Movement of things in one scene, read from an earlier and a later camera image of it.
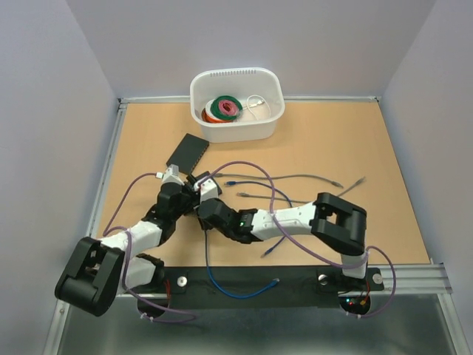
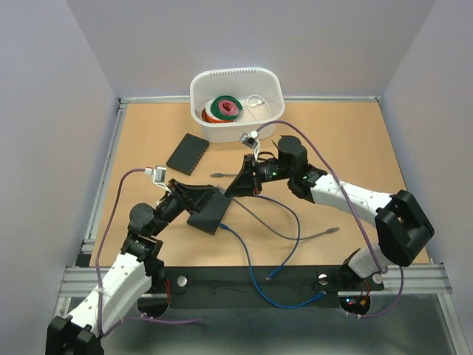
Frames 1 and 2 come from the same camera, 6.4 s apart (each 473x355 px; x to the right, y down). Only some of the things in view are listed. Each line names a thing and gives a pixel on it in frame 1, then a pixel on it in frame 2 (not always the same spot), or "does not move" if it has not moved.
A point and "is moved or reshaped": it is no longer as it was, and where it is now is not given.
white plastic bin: [259, 90] does not move
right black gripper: [203, 221] → [246, 183]
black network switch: [195, 177] is moved or reshaped
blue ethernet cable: [275, 281] → [270, 302]
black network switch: [188, 153] does not move
